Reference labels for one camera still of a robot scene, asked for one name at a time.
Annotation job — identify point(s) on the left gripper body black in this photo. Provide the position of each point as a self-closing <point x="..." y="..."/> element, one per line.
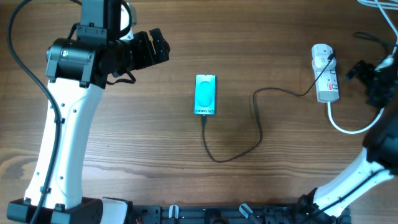
<point x="141" y="55"/>

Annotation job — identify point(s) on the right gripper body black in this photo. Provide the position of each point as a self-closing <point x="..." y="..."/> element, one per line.
<point x="380" y="84"/>

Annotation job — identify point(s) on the smartphone with blue screen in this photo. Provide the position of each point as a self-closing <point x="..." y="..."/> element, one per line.
<point x="205" y="94"/>

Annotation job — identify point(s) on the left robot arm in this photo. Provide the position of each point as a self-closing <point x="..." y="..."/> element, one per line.
<point x="78" y="66"/>

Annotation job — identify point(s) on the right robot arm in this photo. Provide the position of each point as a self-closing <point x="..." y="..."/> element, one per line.
<point x="377" y="161"/>

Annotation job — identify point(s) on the white charger plug adapter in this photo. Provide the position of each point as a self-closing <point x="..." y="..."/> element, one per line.
<point x="320" y="57"/>

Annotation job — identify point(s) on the white power strip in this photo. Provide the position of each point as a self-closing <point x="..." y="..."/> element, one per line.
<point x="326" y="84"/>

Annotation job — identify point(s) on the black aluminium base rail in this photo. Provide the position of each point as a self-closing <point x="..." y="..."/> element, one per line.
<point x="243" y="214"/>

